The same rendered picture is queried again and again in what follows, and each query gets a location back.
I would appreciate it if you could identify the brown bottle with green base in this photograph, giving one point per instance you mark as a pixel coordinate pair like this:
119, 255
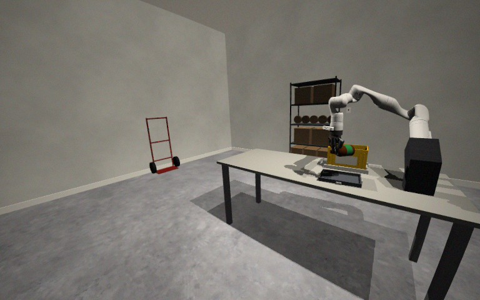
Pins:
346, 150

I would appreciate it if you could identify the yellow crate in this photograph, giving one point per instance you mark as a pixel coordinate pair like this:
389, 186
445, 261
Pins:
358, 160

